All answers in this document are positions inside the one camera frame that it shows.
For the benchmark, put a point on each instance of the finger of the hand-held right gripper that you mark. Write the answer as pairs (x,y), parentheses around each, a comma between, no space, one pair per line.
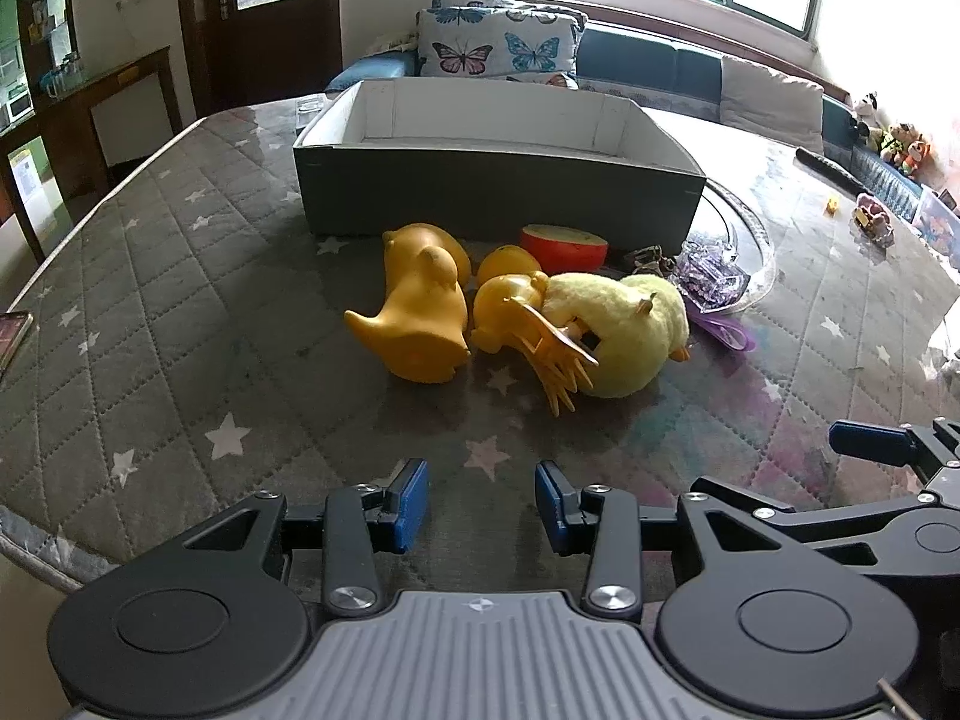
(862,521)
(870,444)

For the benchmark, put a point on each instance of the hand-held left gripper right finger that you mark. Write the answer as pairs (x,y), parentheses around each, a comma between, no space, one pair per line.
(551,508)

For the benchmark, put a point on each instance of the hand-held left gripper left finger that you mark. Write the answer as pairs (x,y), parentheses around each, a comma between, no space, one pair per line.
(411,504)

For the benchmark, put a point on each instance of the pale yellow plush chick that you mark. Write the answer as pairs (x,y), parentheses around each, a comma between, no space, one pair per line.
(630,337)

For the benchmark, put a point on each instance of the yellow rubber duck with tail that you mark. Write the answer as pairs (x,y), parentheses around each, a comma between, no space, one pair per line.
(420,300)

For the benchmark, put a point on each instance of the round yellow duck toy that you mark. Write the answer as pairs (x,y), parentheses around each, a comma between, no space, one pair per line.
(499,307)

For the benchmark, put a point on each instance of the translucent purple hair clip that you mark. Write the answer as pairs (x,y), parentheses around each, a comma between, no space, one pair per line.
(709,281)

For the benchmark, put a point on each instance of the dark grey cardboard box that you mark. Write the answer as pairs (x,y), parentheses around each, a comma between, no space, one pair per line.
(450,187)

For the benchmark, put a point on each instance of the small toy figure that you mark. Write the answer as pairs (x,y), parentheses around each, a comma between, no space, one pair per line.
(874,217)

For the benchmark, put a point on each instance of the clear plastic storage tub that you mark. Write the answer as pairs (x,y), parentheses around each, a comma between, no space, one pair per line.
(937,225)

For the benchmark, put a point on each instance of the black remote control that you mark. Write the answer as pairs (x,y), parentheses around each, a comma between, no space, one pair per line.
(825,165)

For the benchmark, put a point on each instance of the stuffed toys group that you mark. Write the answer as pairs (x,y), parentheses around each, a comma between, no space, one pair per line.
(907,150)

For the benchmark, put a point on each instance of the black and white plush toy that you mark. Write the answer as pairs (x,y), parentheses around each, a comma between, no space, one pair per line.
(868,116)

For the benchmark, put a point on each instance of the beige cushion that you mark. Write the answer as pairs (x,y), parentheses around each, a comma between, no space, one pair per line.
(772,101)

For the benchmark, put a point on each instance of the smartphone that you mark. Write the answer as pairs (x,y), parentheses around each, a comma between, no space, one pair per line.
(11,337)

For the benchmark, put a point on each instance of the blue sofa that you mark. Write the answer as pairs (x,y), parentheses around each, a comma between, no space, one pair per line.
(645,60)

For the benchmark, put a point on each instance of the large butterfly print pillow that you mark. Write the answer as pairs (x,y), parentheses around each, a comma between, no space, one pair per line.
(487,45)

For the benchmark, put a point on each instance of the dark wooden door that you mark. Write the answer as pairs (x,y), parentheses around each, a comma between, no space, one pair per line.
(277,52)

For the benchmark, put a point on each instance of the dark wooden cabinet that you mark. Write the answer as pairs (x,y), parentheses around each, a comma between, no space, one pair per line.
(142,90)

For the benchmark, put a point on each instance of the row of glass cups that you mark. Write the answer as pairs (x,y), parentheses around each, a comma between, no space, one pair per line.
(64,75)

